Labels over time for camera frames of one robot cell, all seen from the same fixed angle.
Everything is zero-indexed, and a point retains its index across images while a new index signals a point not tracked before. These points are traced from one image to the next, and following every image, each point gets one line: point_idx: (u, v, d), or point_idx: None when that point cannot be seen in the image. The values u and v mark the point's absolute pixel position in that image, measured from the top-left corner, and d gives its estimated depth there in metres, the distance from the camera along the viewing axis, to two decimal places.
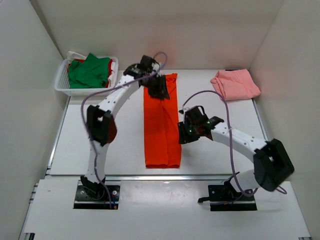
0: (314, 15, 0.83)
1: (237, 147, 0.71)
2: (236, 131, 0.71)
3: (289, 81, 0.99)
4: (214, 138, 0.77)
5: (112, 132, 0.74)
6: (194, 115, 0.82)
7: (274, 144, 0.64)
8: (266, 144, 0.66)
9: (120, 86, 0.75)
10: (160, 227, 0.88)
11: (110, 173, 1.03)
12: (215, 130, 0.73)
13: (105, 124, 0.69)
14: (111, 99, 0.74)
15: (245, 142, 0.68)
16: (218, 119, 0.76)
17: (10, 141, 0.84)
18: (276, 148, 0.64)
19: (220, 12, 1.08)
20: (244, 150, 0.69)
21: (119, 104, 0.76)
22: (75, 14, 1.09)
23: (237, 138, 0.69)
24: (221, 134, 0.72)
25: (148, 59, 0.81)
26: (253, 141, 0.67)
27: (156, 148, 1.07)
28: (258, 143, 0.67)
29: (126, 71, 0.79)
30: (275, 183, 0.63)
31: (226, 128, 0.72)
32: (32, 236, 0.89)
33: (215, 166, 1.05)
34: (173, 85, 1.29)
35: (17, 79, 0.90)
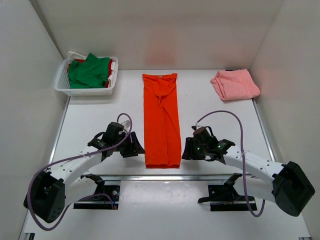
0: (314, 15, 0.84)
1: (252, 171, 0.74)
2: (250, 155, 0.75)
3: (289, 81, 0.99)
4: (226, 162, 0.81)
5: (56, 209, 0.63)
6: (203, 137, 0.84)
7: (292, 168, 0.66)
8: (283, 169, 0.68)
9: (81, 155, 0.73)
10: (160, 227, 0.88)
11: (109, 173, 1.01)
12: (228, 155, 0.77)
13: (50, 195, 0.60)
14: (66, 167, 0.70)
15: (261, 167, 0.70)
16: (229, 142, 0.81)
17: (10, 140, 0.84)
18: (294, 171, 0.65)
19: (220, 12, 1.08)
20: (259, 174, 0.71)
21: (76, 174, 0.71)
22: (76, 14, 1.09)
23: (251, 163, 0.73)
24: (234, 158, 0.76)
25: (114, 129, 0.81)
26: (269, 166, 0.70)
27: (156, 148, 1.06)
28: (274, 168, 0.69)
29: (90, 142, 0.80)
30: (298, 208, 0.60)
31: (238, 152, 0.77)
32: (32, 236, 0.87)
33: (215, 166, 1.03)
34: (173, 86, 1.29)
35: (17, 78, 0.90)
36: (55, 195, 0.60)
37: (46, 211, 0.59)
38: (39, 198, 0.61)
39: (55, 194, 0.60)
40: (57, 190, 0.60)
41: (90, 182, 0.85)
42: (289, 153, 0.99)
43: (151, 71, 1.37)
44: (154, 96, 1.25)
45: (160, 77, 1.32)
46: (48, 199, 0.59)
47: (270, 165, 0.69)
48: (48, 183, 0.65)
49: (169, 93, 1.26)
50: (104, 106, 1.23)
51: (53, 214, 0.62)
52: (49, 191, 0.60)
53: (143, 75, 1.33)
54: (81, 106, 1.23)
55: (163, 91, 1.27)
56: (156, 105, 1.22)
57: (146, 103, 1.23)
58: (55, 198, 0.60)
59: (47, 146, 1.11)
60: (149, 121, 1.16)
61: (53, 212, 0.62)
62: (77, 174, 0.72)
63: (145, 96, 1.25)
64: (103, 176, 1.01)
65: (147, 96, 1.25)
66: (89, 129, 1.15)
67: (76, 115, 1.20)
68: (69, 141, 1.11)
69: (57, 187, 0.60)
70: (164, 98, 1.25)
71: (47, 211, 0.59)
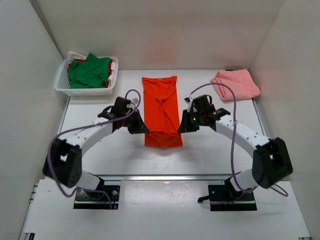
0: (314, 15, 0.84)
1: (239, 140, 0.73)
2: (240, 125, 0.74)
3: (289, 81, 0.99)
4: (217, 129, 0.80)
5: (75, 175, 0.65)
6: (202, 103, 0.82)
7: (276, 143, 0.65)
8: (269, 143, 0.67)
9: (94, 125, 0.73)
10: (160, 227, 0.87)
11: (110, 173, 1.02)
12: (220, 122, 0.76)
13: (69, 160, 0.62)
14: (81, 135, 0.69)
15: (248, 137, 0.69)
16: (224, 111, 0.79)
17: (10, 140, 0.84)
18: (278, 147, 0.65)
19: (220, 12, 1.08)
20: (245, 144, 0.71)
21: (89, 142, 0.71)
22: (75, 14, 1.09)
23: (240, 132, 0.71)
24: (226, 126, 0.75)
25: (122, 101, 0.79)
26: (255, 137, 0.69)
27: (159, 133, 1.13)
28: (260, 140, 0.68)
29: (100, 114, 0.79)
30: (270, 181, 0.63)
31: (231, 121, 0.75)
32: (32, 236, 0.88)
33: (216, 166, 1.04)
34: (173, 88, 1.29)
35: (17, 77, 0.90)
36: (73, 160, 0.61)
37: (65, 176, 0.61)
38: (57, 165, 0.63)
39: (73, 160, 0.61)
40: (74, 154, 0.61)
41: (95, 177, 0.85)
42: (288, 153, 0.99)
43: (151, 71, 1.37)
44: (154, 99, 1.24)
45: (160, 80, 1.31)
46: (67, 164, 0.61)
47: (257, 137, 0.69)
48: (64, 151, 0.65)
49: (169, 97, 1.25)
50: (103, 105, 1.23)
51: (73, 180, 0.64)
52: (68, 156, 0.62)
53: (143, 78, 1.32)
54: (81, 107, 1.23)
55: (163, 94, 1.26)
56: (156, 108, 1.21)
57: (146, 107, 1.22)
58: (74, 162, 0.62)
59: (47, 147, 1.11)
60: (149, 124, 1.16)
61: (73, 178, 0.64)
62: (90, 143, 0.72)
63: (145, 98, 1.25)
64: (103, 176, 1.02)
65: (147, 99, 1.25)
66: None
67: (76, 115, 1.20)
68: None
69: (74, 153, 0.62)
70: (164, 101, 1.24)
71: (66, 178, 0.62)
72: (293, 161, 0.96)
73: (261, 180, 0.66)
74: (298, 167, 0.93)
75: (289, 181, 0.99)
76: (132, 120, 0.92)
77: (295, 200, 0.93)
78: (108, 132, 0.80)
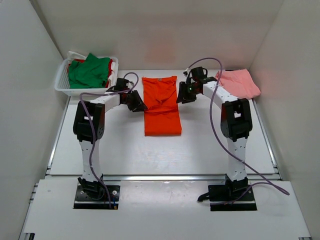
0: (314, 15, 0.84)
1: (217, 100, 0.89)
2: (221, 89, 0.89)
3: (289, 80, 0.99)
4: (204, 92, 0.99)
5: (100, 127, 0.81)
6: (198, 73, 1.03)
7: (243, 101, 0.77)
8: (237, 102, 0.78)
9: (107, 94, 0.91)
10: (160, 228, 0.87)
11: (110, 173, 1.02)
12: (206, 85, 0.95)
13: (96, 114, 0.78)
14: (101, 99, 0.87)
15: (222, 96, 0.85)
16: (212, 78, 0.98)
17: (10, 141, 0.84)
18: (243, 105, 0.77)
19: (220, 12, 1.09)
20: (220, 102, 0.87)
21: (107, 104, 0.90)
22: (75, 14, 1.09)
23: (218, 93, 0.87)
24: (209, 88, 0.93)
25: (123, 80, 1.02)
26: (228, 97, 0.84)
27: (159, 127, 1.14)
28: (230, 98, 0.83)
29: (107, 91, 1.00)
30: (231, 132, 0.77)
31: (214, 85, 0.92)
32: (32, 236, 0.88)
33: (216, 166, 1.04)
34: (173, 88, 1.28)
35: (17, 78, 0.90)
36: (99, 115, 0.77)
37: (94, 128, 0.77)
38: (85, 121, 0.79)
39: (100, 114, 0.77)
40: (100, 109, 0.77)
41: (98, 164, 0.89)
42: (288, 153, 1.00)
43: (151, 71, 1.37)
44: (154, 99, 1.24)
45: (160, 80, 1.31)
46: (95, 118, 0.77)
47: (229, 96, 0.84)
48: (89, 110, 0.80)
49: (169, 96, 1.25)
50: None
51: (99, 132, 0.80)
52: (94, 112, 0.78)
53: (143, 78, 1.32)
54: None
55: (163, 95, 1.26)
56: (156, 108, 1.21)
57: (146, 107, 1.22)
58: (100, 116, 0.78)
59: (47, 146, 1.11)
60: (149, 123, 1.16)
61: (99, 130, 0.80)
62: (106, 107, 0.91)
63: (145, 99, 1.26)
64: (103, 176, 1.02)
65: (147, 99, 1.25)
66: None
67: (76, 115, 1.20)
68: (69, 141, 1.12)
69: (99, 108, 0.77)
70: (164, 101, 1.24)
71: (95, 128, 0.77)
72: (293, 160, 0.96)
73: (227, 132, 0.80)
74: (298, 167, 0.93)
75: (289, 180, 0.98)
76: (132, 99, 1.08)
77: (295, 199, 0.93)
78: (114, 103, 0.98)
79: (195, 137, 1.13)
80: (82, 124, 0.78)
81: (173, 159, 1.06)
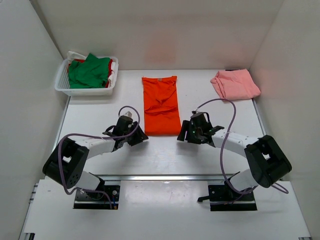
0: (314, 15, 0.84)
1: (233, 146, 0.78)
2: (233, 134, 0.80)
3: (289, 81, 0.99)
4: (215, 144, 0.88)
5: (75, 176, 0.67)
6: (199, 121, 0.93)
7: (267, 140, 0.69)
8: (259, 141, 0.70)
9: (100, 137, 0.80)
10: (160, 227, 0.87)
11: (108, 173, 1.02)
12: (215, 135, 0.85)
13: (75, 158, 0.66)
14: (89, 141, 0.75)
15: (239, 141, 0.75)
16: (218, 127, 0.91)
17: (10, 141, 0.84)
18: (269, 145, 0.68)
19: (220, 12, 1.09)
20: (238, 147, 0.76)
21: (93, 149, 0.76)
22: (75, 13, 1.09)
23: (232, 139, 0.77)
24: (220, 137, 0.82)
25: (124, 122, 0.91)
26: (246, 140, 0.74)
27: (159, 127, 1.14)
28: (250, 141, 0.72)
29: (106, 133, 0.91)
30: (271, 180, 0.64)
31: (224, 132, 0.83)
32: (32, 236, 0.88)
33: (216, 165, 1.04)
34: (173, 88, 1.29)
35: (17, 77, 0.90)
36: (80, 158, 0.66)
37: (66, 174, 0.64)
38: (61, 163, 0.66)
39: (79, 159, 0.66)
40: (82, 153, 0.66)
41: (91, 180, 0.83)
42: (288, 153, 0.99)
43: (151, 71, 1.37)
44: (154, 99, 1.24)
45: (160, 80, 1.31)
46: (73, 161, 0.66)
47: (247, 138, 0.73)
48: (71, 151, 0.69)
49: (169, 96, 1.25)
50: (103, 105, 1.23)
51: (71, 180, 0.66)
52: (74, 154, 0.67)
53: (143, 78, 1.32)
54: (81, 106, 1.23)
55: (163, 94, 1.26)
56: (156, 108, 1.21)
57: (145, 107, 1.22)
58: (79, 161, 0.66)
59: (47, 147, 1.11)
60: (149, 123, 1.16)
61: (72, 178, 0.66)
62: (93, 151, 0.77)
63: (145, 99, 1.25)
64: (103, 176, 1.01)
65: (147, 99, 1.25)
66: (89, 128, 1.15)
67: (76, 115, 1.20)
68: None
69: (81, 151, 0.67)
70: (164, 101, 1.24)
71: (68, 174, 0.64)
72: (293, 160, 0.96)
73: (261, 178, 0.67)
74: (298, 167, 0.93)
75: (289, 180, 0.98)
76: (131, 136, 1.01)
77: (295, 199, 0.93)
78: (108, 149, 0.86)
79: None
80: (55, 167, 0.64)
81: (173, 159, 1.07)
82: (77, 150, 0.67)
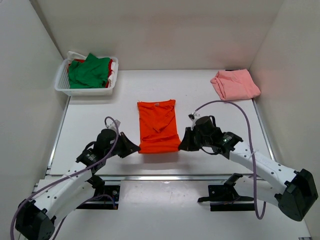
0: (314, 15, 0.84)
1: (261, 172, 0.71)
2: (260, 157, 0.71)
3: (289, 81, 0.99)
4: (230, 157, 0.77)
5: (45, 234, 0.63)
6: (208, 129, 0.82)
7: (305, 177, 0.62)
8: (295, 176, 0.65)
9: (68, 178, 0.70)
10: (160, 227, 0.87)
11: (107, 173, 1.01)
12: (236, 151, 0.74)
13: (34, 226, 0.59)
14: (52, 193, 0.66)
15: (272, 171, 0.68)
16: (235, 137, 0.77)
17: (10, 140, 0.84)
18: (307, 182, 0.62)
19: (220, 12, 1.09)
20: (269, 178, 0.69)
21: (62, 197, 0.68)
22: (75, 13, 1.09)
23: (263, 166, 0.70)
24: (243, 157, 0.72)
25: (104, 140, 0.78)
26: (280, 171, 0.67)
27: (156, 146, 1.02)
28: (286, 175, 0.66)
29: (79, 158, 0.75)
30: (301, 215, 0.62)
31: (247, 151, 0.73)
32: None
33: (216, 165, 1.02)
34: (171, 114, 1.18)
35: (17, 77, 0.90)
36: (40, 226, 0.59)
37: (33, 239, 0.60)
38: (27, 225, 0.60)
39: (39, 226, 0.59)
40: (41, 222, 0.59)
41: (86, 187, 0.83)
42: (288, 153, 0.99)
43: (151, 71, 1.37)
44: (151, 128, 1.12)
45: (157, 104, 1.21)
46: (33, 229, 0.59)
47: (282, 171, 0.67)
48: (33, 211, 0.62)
49: (167, 123, 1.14)
50: (103, 105, 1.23)
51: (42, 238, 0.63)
52: (34, 221, 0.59)
53: (138, 103, 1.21)
54: (81, 106, 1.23)
55: (160, 122, 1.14)
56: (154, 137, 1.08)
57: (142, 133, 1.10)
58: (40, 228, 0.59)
59: (47, 147, 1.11)
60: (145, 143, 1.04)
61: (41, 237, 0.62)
62: (65, 197, 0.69)
63: (141, 127, 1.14)
64: (102, 176, 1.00)
65: (143, 127, 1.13)
66: (89, 128, 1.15)
67: (76, 115, 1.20)
68: (69, 141, 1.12)
69: (40, 218, 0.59)
70: (162, 129, 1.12)
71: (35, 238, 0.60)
72: (293, 160, 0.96)
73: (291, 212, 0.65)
74: (297, 166, 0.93)
75: None
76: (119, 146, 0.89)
77: None
78: (87, 180, 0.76)
79: None
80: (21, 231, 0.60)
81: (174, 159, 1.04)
82: (36, 215, 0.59)
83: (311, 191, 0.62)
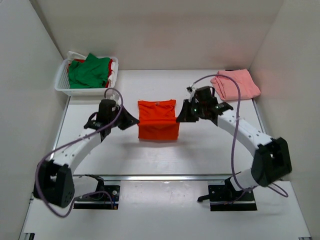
0: (314, 15, 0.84)
1: (240, 137, 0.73)
2: (243, 123, 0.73)
3: (289, 80, 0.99)
4: (218, 124, 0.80)
5: (67, 194, 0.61)
6: (205, 96, 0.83)
7: (278, 143, 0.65)
8: (270, 142, 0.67)
9: (81, 139, 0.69)
10: (159, 227, 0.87)
11: (106, 173, 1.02)
12: (222, 117, 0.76)
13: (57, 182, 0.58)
14: (69, 152, 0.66)
15: (250, 135, 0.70)
16: (227, 106, 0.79)
17: (10, 140, 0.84)
18: (280, 147, 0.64)
19: (220, 12, 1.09)
20: (246, 141, 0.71)
21: (78, 158, 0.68)
22: (75, 13, 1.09)
23: (243, 130, 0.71)
24: (228, 121, 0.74)
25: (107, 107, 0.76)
26: (258, 136, 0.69)
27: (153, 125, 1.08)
28: (262, 139, 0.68)
29: (87, 125, 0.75)
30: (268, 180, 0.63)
31: (233, 117, 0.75)
32: (32, 236, 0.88)
33: (215, 165, 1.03)
34: (171, 114, 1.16)
35: (17, 77, 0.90)
36: (64, 181, 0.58)
37: (58, 197, 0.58)
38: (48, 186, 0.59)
39: (63, 180, 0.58)
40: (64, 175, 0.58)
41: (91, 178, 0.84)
42: None
43: (151, 71, 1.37)
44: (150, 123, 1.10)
45: (157, 104, 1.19)
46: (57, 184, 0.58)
47: (259, 136, 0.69)
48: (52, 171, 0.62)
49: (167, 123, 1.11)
50: None
51: (66, 199, 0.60)
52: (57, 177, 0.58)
53: (139, 102, 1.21)
54: (81, 106, 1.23)
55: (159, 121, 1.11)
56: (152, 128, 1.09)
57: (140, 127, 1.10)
58: (64, 182, 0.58)
59: (47, 147, 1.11)
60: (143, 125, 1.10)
61: (65, 197, 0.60)
62: (79, 159, 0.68)
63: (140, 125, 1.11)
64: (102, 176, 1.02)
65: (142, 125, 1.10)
66: None
67: (76, 115, 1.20)
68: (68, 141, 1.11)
69: (62, 172, 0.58)
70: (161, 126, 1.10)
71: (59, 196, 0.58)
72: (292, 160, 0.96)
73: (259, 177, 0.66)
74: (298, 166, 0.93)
75: (289, 180, 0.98)
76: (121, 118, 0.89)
77: (295, 199, 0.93)
78: (97, 144, 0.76)
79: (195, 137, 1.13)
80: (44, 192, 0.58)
81: (173, 159, 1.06)
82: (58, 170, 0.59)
83: (283, 160, 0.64)
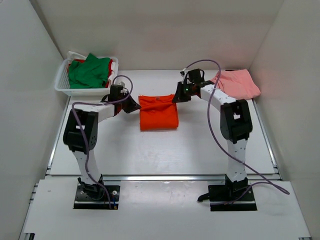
0: (314, 15, 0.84)
1: (215, 103, 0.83)
2: (218, 91, 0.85)
3: (289, 80, 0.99)
4: (202, 97, 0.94)
5: (93, 138, 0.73)
6: (195, 75, 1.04)
7: (242, 102, 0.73)
8: (235, 103, 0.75)
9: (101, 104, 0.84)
10: (159, 227, 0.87)
11: (107, 173, 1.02)
12: (204, 89, 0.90)
13: (88, 124, 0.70)
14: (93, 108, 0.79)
15: (220, 98, 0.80)
16: (210, 82, 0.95)
17: (10, 141, 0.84)
18: (242, 107, 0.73)
19: (220, 12, 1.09)
20: (218, 104, 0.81)
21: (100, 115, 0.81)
22: (75, 13, 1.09)
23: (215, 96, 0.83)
24: (207, 91, 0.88)
25: None
26: (226, 99, 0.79)
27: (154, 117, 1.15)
28: (228, 100, 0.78)
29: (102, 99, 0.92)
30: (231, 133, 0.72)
31: (212, 88, 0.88)
32: (32, 236, 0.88)
33: (215, 165, 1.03)
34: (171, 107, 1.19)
35: (17, 78, 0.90)
36: (92, 123, 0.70)
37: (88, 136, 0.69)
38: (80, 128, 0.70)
39: (92, 122, 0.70)
40: (94, 117, 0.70)
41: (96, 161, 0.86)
42: (288, 153, 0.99)
43: (151, 71, 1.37)
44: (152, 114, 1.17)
45: (157, 98, 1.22)
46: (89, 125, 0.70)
47: (227, 98, 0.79)
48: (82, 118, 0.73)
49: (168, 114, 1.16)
50: None
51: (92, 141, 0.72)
52: (88, 120, 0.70)
53: (140, 98, 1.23)
54: None
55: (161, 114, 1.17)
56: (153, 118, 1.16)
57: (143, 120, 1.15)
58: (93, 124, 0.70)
59: (47, 147, 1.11)
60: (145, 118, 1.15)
61: (92, 139, 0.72)
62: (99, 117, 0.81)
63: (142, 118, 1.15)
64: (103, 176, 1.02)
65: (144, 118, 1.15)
66: None
67: None
68: None
69: (92, 115, 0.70)
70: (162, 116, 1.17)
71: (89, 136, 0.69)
72: (292, 160, 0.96)
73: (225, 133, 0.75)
74: (297, 166, 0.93)
75: (289, 180, 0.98)
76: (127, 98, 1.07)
77: (295, 199, 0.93)
78: (110, 114, 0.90)
79: (195, 137, 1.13)
80: (74, 133, 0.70)
81: (174, 159, 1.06)
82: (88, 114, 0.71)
83: (244, 117, 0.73)
